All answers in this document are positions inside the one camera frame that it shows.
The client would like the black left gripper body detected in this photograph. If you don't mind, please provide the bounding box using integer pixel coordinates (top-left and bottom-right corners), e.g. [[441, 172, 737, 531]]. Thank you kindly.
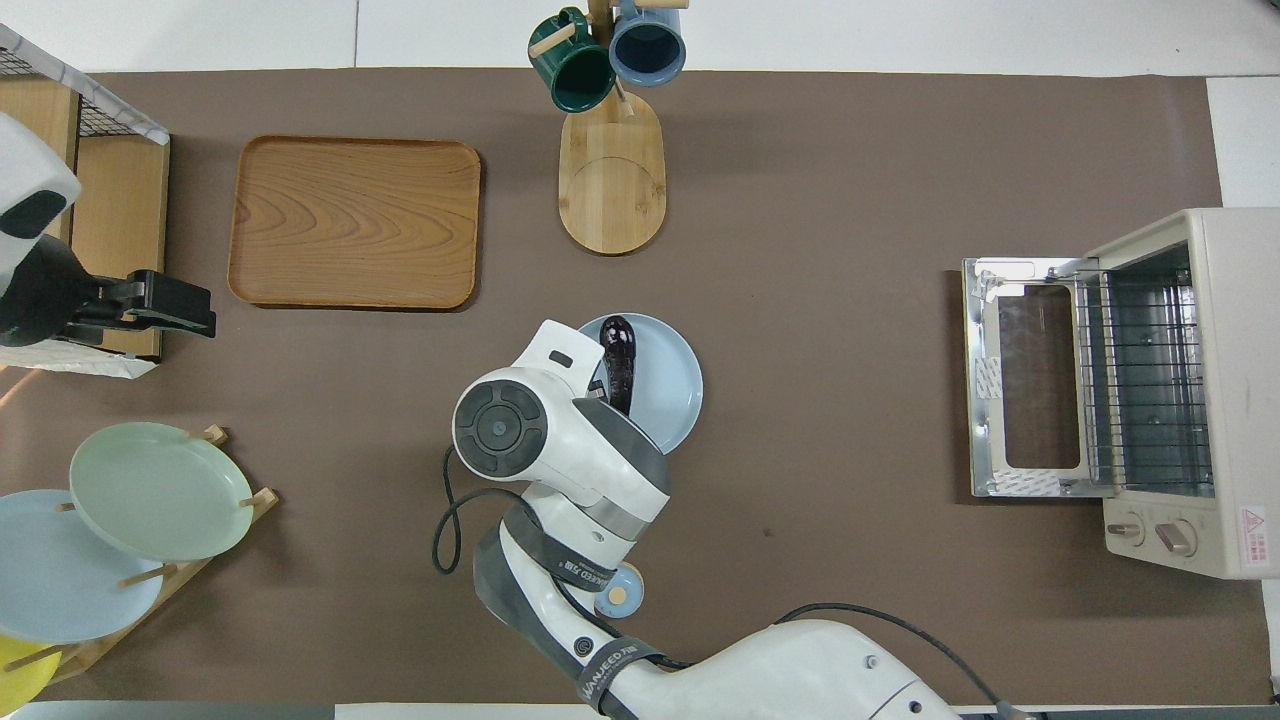
[[0, 235, 141, 349]]

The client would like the dark purple eggplant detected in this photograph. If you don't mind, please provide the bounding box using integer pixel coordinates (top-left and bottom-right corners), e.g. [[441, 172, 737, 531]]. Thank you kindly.
[[598, 314, 639, 417]]

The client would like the beige toaster oven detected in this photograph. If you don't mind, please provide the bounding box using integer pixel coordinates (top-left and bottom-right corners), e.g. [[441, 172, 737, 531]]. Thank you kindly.
[[1085, 207, 1280, 581]]

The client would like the pale green plate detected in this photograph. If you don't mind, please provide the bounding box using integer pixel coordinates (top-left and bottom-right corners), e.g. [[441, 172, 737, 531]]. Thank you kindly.
[[69, 421, 255, 563]]

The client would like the wooden serving tray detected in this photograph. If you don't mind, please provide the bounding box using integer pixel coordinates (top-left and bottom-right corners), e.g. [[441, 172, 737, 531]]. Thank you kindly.
[[227, 135, 483, 312]]

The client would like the wooden plate rack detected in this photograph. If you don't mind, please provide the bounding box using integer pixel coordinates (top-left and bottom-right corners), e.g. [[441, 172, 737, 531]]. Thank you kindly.
[[0, 425, 280, 686]]

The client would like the wooden mug tree stand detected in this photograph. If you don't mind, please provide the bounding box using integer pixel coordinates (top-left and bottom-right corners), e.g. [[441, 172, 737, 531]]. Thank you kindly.
[[528, 0, 691, 257]]

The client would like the brown table mat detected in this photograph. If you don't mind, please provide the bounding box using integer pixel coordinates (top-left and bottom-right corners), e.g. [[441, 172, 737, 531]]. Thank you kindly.
[[0, 68, 1271, 706]]

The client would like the light blue racked plate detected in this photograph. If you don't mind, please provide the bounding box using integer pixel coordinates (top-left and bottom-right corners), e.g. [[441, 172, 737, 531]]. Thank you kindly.
[[0, 489, 166, 645]]

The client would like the dark green mug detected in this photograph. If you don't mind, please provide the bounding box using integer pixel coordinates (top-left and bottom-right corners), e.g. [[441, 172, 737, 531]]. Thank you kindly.
[[528, 8, 617, 114]]

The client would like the blue grey mug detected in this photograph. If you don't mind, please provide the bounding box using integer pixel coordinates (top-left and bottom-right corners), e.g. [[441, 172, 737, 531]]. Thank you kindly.
[[608, 0, 688, 89]]

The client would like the yellow plate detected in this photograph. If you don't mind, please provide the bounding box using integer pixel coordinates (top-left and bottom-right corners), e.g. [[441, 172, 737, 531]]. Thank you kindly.
[[0, 633, 63, 713]]

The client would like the black wire basket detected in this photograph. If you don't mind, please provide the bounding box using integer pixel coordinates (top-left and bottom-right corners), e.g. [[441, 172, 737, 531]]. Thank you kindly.
[[0, 45, 111, 139]]

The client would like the metal oven wire rack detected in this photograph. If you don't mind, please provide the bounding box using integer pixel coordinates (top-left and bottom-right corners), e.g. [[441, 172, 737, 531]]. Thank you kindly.
[[1073, 268, 1214, 491]]

